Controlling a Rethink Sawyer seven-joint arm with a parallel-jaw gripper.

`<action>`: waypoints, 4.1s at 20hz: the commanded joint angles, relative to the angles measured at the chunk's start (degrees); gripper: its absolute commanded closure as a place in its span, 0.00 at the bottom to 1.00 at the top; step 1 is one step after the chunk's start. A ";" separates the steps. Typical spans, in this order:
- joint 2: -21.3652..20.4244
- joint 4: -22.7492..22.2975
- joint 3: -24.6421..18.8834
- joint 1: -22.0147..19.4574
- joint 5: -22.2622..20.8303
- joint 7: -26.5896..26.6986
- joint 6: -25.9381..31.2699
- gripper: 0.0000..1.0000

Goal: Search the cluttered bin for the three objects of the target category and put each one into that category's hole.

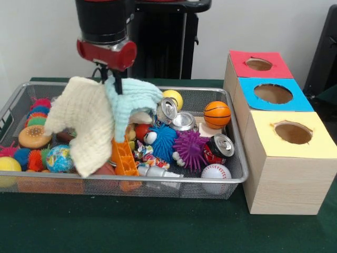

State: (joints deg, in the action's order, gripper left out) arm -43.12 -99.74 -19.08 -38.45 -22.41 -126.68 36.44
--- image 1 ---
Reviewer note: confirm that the dark green side-table cloth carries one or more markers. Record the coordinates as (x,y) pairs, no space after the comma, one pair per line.
(329,96)

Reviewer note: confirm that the shallow silver mesh bin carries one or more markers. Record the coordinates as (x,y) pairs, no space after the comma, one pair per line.
(105,187)

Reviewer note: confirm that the wooden box with three holes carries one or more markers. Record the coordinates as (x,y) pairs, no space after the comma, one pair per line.
(284,184)

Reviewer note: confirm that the globe print ball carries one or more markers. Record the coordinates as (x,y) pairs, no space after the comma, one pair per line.
(59,158)

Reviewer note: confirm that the blue spiky toy with eyes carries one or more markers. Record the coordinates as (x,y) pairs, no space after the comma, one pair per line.
(163,142)

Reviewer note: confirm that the black upright panel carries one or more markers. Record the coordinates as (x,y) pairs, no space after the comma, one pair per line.
(323,52)

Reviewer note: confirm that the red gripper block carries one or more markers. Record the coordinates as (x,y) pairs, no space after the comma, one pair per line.
(113,58)

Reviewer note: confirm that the purple spiky rubber ball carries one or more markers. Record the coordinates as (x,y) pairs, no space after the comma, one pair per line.
(192,150)

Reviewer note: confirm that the tan toy burger bun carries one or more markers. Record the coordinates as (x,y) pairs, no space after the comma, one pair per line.
(35,136)

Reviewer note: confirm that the white toy baseball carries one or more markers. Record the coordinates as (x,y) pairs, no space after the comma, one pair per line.
(216,174)

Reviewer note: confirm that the dark green table cloth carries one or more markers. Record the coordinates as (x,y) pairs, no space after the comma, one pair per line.
(158,224)

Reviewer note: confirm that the cream waffle cloth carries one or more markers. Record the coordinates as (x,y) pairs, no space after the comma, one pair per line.
(84,118)

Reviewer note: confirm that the mint waffle cloth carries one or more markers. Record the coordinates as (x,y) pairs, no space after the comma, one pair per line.
(137,95)

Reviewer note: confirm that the orange toy basketball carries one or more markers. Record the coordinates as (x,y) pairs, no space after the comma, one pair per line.
(217,115)

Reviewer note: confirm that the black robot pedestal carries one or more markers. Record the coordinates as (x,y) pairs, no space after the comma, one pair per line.
(168,39)

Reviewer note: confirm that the silver drink can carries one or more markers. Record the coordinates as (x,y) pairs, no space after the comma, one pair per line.
(183,121)

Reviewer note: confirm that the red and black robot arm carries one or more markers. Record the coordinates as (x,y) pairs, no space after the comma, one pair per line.
(102,18)

